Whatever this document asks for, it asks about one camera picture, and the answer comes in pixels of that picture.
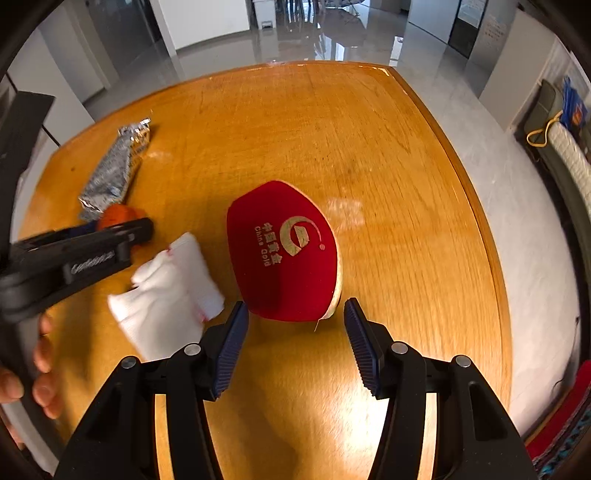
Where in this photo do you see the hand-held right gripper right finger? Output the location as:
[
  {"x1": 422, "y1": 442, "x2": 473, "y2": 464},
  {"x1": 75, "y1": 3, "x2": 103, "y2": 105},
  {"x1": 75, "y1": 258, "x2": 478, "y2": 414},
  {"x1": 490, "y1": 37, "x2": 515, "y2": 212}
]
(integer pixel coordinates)
[{"x1": 344, "y1": 298, "x2": 539, "y2": 480}]

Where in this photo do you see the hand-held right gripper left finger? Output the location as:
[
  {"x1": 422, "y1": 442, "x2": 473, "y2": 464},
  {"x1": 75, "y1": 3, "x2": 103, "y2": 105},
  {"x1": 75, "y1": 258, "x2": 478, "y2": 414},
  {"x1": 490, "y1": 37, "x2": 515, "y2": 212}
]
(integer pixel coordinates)
[{"x1": 54, "y1": 301, "x2": 250, "y2": 480}]

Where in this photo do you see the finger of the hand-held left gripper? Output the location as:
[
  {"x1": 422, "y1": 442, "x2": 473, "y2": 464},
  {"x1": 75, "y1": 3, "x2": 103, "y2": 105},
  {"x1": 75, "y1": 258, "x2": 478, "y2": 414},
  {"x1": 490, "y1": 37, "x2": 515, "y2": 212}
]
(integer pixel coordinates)
[
  {"x1": 14, "y1": 222, "x2": 105, "y2": 256},
  {"x1": 61, "y1": 218, "x2": 154, "y2": 291}
]

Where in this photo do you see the person's left hand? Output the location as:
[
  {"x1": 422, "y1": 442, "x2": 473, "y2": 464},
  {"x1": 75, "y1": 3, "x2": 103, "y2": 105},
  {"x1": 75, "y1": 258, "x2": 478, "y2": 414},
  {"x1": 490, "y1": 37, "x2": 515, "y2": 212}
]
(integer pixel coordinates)
[{"x1": 0, "y1": 314, "x2": 65, "y2": 421}]

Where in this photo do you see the white folded cloth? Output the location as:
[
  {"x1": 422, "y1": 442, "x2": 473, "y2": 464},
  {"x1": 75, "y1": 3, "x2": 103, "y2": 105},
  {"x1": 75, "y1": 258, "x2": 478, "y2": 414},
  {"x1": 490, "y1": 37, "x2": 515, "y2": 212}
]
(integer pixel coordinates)
[{"x1": 107, "y1": 232, "x2": 226, "y2": 363}]

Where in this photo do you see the silver foil wrapper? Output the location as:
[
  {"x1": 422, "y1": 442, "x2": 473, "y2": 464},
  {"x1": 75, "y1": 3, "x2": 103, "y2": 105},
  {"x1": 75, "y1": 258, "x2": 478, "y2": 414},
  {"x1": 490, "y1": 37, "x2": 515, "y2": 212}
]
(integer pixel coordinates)
[{"x1": 78, "y1": 117, "x2": 154, "y2": 222}]

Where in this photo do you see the black panel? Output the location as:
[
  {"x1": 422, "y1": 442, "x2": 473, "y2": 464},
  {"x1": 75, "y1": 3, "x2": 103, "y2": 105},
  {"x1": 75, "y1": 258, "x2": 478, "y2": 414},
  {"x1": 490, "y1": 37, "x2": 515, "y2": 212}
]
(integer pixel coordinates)
[{"x1": 0, "y1": 90, "x2": 57, "y2": 250}]

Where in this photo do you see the red pouch with gold logo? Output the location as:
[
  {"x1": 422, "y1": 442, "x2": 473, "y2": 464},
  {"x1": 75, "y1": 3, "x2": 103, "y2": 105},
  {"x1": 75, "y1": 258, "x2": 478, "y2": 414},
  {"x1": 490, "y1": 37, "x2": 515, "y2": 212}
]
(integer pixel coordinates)
[{"x1": 226, "y1": 180, "x2": 345, "y2": 324}]

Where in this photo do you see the wooden table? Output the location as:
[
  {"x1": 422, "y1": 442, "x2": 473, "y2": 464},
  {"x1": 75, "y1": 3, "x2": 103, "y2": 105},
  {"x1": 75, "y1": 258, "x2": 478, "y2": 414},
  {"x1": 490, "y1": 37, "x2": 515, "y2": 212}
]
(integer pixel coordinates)
[{"x1": 9, "y1": 62, "x2": 513, "y2": 480}]

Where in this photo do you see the red patterned rug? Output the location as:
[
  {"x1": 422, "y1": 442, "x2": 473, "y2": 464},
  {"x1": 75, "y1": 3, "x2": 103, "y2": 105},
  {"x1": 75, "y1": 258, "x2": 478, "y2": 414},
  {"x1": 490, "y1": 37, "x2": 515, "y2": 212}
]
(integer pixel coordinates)
[{"x1": 524, "y1": 360, "x2": 591, "y2": 476}]

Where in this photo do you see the green sofa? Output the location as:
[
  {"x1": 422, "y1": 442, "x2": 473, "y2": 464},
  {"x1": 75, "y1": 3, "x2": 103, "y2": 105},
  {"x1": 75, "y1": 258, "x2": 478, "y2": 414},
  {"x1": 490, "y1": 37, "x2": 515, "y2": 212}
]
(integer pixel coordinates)
[{"x1": 522, "y1": 78, "x2": 591, "y2": 241}]

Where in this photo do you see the white knitted cushion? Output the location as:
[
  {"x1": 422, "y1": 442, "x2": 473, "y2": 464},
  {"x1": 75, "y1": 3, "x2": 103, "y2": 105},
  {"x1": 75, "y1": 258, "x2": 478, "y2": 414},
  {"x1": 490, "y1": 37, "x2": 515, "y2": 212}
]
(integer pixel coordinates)
[{"x1": 547, "y1": 122, "x2": 591, "y2": 217}]

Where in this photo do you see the white pedal bin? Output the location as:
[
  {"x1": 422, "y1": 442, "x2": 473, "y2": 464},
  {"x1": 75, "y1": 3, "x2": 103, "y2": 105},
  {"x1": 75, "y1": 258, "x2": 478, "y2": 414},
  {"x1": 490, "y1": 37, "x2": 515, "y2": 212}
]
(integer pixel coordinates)
[{"x1": 252, "y1": 0, "x2": 278, "y2": 31}]

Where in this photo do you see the blue bag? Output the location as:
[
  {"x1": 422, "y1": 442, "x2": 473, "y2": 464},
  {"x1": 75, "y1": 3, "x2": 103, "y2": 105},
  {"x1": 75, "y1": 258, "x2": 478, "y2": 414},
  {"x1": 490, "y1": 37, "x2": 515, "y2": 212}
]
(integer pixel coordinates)
[{"x1": 561, "y1": 76, "x2": 589, "y2": 127}]

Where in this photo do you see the yellow strap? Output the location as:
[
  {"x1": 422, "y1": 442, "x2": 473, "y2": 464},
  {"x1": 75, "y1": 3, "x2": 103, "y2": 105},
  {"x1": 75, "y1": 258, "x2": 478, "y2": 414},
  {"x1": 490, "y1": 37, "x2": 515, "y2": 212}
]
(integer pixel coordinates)
[{"x1": 526, "y1": 111, "x2": 561, "y2": 148}]

